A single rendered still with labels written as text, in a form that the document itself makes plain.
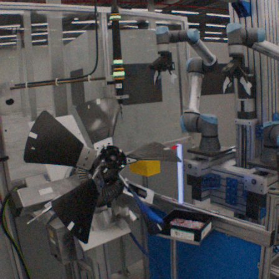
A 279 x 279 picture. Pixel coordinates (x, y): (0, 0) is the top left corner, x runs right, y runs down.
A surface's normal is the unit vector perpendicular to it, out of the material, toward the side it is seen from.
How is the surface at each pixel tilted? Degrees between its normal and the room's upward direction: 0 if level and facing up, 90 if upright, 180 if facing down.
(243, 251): 90
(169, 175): 90
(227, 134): 90
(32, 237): 90
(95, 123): 53
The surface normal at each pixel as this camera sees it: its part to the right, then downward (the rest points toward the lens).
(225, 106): 0.41, 0.15
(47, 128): 0.28, -0.10
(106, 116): -0.17, -0.53
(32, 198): 0.45, -0.54
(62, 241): 0.64, 0.11
